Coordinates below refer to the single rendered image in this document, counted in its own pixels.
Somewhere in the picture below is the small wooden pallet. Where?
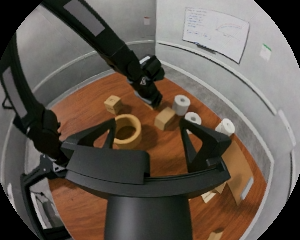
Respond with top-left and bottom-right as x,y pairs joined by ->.
200,192 -> 216,203

